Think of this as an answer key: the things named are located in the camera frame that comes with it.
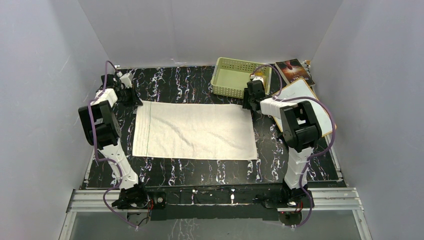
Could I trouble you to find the light green plastic basket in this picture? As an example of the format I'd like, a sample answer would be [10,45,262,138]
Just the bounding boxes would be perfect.
[210,57,262,99]

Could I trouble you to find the cream white towel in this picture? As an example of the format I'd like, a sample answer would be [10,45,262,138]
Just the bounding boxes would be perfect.
[131,101,258,161]

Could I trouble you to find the brown and yellow towel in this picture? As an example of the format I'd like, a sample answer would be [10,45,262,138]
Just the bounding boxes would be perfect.
[252,73,267,86]

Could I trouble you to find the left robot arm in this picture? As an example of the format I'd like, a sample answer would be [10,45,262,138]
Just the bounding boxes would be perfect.
[78,72,150,209]

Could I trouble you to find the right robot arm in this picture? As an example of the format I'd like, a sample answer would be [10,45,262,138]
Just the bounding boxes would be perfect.
[242,80,322,208]

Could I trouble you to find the dark cover book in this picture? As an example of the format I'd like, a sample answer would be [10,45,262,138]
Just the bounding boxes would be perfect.
[274,58,315,87]

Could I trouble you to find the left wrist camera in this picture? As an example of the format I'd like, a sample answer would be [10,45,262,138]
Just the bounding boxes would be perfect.
[119,72,134,89]

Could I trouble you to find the whiteboard with wooden frame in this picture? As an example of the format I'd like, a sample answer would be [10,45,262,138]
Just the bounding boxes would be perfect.
[273,79,332,137]

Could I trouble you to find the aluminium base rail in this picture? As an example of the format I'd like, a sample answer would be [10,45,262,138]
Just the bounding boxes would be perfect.
[67,186,363,213]

